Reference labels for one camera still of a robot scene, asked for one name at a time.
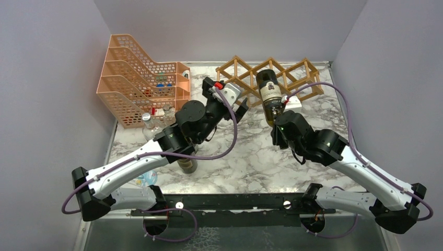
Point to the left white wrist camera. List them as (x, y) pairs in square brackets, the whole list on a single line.
[(217, 90)]

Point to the orange plastic file organizer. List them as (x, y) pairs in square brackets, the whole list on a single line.
[(131, 83)]

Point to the wooden wine rack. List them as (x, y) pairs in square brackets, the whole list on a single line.
[(290, 78)]

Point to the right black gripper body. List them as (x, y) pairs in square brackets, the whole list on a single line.
[(279, 137)]

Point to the green wine bottle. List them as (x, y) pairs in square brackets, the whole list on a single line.
[(187, 165), (270, 94)]

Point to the green wine bottle back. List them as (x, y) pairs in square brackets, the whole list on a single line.
[(270, 94)]

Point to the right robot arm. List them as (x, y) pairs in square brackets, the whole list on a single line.
[(390, 202)]

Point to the green wine bottle front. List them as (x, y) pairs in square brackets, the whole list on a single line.
[(187, 165)]

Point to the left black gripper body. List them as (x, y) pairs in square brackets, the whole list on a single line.
[(220, 112)]

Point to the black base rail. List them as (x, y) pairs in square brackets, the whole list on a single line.
[(230, 210)]

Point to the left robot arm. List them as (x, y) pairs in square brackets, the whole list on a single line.
[(98, 191)]

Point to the round clear glass bottle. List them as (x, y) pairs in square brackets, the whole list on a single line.
[(168, 117)]

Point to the small clear bottle silver cap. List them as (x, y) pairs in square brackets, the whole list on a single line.
[(152, 126)]

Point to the plastic water bottle blue label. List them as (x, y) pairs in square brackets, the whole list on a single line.
[(147, 179)]

